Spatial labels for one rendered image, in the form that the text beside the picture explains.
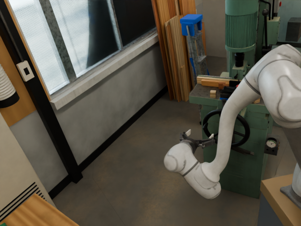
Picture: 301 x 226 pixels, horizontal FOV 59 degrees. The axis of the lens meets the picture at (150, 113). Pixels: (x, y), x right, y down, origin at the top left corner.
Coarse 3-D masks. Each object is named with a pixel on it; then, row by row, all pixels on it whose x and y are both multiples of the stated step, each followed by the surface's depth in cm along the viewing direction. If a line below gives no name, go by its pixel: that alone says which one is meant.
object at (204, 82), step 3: (201, 81) 190; (204, 81) 189; (207, 81) 188; (210, 81) 187; (213, 81) 186; (216, 81) 185; (219, 81) 184; (222, 81) 184; (204, 84) 190; (207, 84) 189; (210, 84) 188; (213, 84) 187; (216, 84) 186
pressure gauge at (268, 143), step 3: (270, 138) 167; (273, 138) 166; (267, 141) 167; (270, 141) 166; (273, 141) 165; (276, 141) 166; (267, 144) 168; (270, 144) 167; (273, 144) 166; (276, 144) 165; (270, 147) 168; (273, 147) 167
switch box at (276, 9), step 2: (270, 0) 166; (272, 0) 165; (276, 0) 164; (278, 0) 164; (270, 2) 166; (272, 2) 166; (276, 2) 165; (278, 2) 164; (268, 4) 167; (274, 4) 166; (276, 4) 165; (278, 4) 165; (268, 6) 168; (274, 6) 166; (276, 6) 166; (278, 6) 166; (268, 8) 168; (274, 8) 167; (276, 8) 166; (278, 8) 166; (268, 10) 169; (274, 10) 168; (276, 10) 167; (278, 10) 168; (274, 12) 168; (276, 12) 168
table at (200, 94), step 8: (200, 88) 188; (208, 88) 187; (216, 88) 185; (192, 96) 182; (200, 96) 180; (208, 96) 178; (216, 96) 177; (208, 104) 180; (216, 104) 176; (256, 104) 163; (264, 104) 161; (264, 112) 163
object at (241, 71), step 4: (244, 64) 172; (232, 68) 170; (236, 68) 169; (240, 68) 168; (244, 68) 169; (232, 72) 170; (236, 72) 169; (240, 72) 168; (244, 72) 171; (232, 76) 172; (240, 76) 169
